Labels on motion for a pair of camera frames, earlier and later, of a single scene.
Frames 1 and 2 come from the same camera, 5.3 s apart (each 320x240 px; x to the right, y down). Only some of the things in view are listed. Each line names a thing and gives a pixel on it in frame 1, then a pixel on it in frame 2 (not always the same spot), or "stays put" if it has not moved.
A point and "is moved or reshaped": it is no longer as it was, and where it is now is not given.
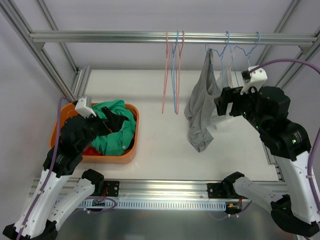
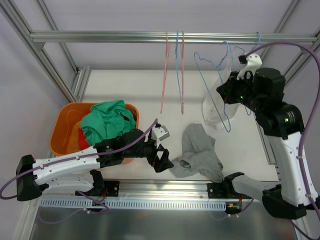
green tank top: (113, 144) stays put
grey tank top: (200, 109) -> (198, 155)
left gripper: (104, 122) -> (155, 157)
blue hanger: (173, 72) is moved or reshaped
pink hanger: (177, 63) is moved or reshaped
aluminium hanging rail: (291, 38) stays put
